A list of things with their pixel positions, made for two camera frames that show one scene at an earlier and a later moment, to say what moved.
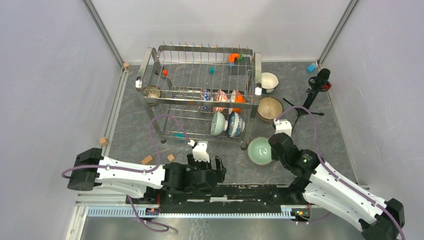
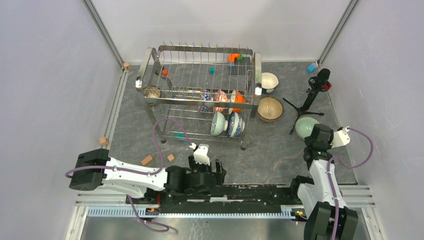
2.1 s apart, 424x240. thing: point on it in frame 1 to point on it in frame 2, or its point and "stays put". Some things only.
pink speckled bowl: [269, 108] stays put
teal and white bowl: [269, 82] stays put
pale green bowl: [259, 151] to [304, 126]
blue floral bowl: [236, 125] stays put
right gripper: [274, 156] to [329, 140]
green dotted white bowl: [218, 124] stays put
